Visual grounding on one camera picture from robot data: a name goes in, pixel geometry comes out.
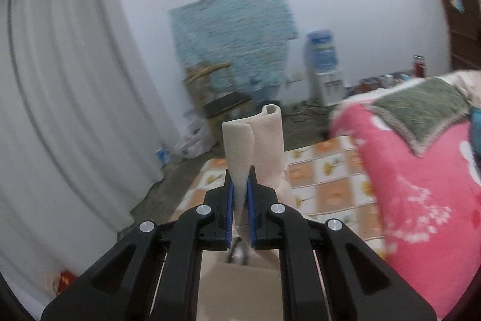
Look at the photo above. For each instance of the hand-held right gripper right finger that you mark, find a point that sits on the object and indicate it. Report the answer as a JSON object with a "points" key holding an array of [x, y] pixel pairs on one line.
{"points": [[251, 200]]}

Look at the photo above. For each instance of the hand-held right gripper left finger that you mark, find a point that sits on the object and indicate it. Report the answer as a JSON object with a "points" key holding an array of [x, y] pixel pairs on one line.
{"points": [[229, 200]]}

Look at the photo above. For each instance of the beige zip jacket black trim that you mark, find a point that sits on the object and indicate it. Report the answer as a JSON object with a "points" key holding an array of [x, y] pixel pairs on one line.
{"points": [[240, 140]]}

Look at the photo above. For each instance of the white plastic bags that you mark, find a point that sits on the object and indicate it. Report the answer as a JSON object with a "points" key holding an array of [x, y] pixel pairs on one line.
{"points": [[195, 140]]}

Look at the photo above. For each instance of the small blue box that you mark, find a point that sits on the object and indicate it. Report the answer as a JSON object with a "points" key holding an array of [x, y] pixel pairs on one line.
{"points": [[162, 156]]}

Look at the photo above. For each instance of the orange patterned tablecloth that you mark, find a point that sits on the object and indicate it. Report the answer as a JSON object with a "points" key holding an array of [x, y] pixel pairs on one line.
{"points": [[330, 193]]}

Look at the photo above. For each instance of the wooden chair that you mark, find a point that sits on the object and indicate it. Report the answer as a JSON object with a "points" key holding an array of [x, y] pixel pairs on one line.
{"points": [[225, 103]]}

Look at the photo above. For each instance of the blue water dispenser bottle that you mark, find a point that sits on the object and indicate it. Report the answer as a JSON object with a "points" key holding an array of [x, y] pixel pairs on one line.
{"points": [[327, 86]]}

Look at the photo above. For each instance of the pink floral blanket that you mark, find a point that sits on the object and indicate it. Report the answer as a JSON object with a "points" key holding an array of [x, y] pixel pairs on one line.
{"points": [[413, 212]]}

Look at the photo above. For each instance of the red packet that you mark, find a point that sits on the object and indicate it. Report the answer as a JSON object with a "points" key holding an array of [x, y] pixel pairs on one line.
{"points": [[66, 281]]}

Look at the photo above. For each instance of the white curtain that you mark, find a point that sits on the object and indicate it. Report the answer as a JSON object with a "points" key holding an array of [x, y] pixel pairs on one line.
{"points": [[75, 99]]}

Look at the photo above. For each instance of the green lace-edged pillow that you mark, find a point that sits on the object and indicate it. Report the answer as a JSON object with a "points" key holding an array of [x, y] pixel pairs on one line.
{"points": [[421, 106]]}

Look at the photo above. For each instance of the red bottle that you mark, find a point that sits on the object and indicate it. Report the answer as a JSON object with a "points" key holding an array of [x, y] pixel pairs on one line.
{"points": [[418, 67]]}

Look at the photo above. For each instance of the brown wooden door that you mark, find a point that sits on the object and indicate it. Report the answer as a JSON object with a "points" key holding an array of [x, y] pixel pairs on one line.
{"points": [[462, 42]]}

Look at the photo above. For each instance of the white wall socket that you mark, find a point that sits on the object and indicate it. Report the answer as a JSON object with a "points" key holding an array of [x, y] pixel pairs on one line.
{"points": [[295, 77]]}

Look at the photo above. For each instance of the blue patterned wall cloth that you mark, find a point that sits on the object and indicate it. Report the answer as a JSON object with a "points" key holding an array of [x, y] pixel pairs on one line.
{"points": [[233, 31]]}

